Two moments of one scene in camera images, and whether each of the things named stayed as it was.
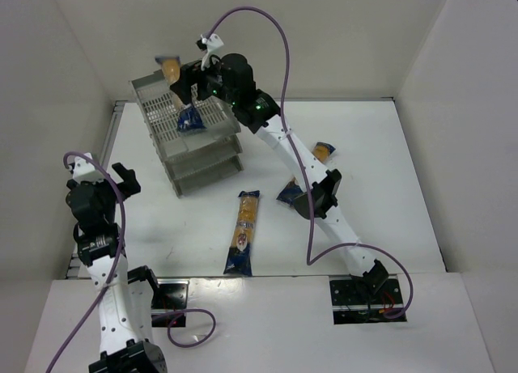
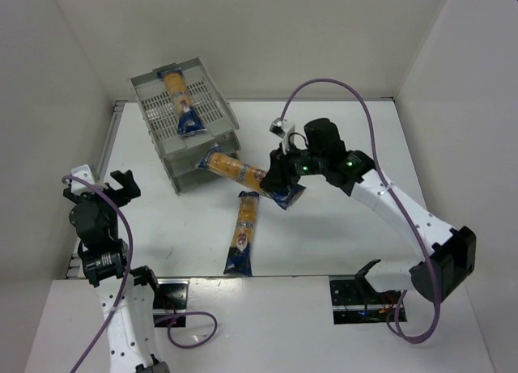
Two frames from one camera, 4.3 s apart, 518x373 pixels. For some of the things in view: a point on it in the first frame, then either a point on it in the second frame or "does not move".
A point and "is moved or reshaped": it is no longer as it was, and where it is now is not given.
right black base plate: [354, 303] does not move
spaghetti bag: [189, 119] is moved or reshaped
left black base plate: [167, 300] does not move
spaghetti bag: [239, 262] does not move
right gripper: [188, 84] -> [279, 169]
